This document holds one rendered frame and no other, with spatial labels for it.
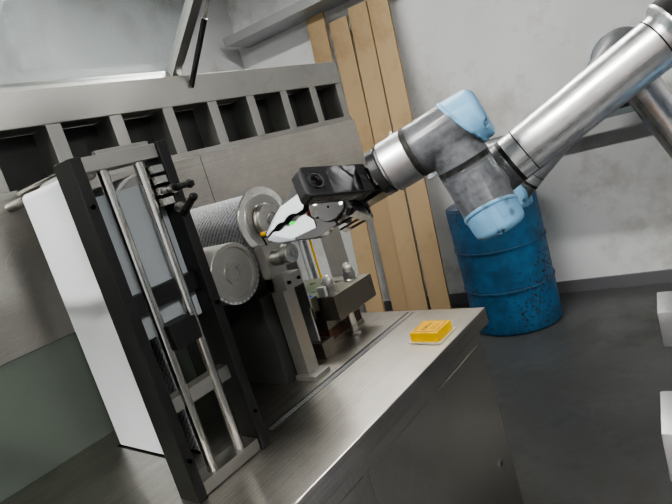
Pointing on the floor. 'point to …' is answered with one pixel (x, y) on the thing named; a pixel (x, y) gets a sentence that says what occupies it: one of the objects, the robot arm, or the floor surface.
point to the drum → (509, 274)
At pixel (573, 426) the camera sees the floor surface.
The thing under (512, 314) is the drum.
